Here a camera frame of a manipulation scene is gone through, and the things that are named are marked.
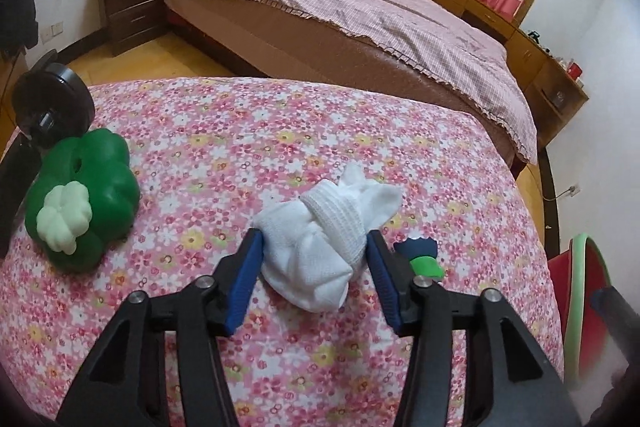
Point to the brown wooden nightstand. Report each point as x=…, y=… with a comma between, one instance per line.
x=132, y=12

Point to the black phone stand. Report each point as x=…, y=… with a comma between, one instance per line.
x=55, y=102

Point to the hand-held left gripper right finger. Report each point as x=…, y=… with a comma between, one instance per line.
x=385, y=282

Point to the green bell pepper toy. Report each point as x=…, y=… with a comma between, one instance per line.
x=100, y=187

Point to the brown wooden bed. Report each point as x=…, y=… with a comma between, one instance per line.
x=350, y=62

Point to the long wooden cabinet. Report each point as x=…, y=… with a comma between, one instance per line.
x=545, y=77

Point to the pink floral blanket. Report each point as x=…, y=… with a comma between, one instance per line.
x=250, y=132

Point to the white wall outlet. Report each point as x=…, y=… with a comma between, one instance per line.
x=51, y=33
x=573, y=191

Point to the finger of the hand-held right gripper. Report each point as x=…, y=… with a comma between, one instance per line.
x=612, y=322

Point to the white sock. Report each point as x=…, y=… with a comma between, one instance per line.
x=315, y=247

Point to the small blue green toy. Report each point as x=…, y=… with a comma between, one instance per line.
x=417, y=257

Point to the small red box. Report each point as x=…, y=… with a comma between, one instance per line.
x=575, y=71

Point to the red bin with green rim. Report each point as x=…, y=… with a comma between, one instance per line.
x=575, y=307

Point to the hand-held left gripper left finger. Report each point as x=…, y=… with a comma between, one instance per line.
x=244, y=279

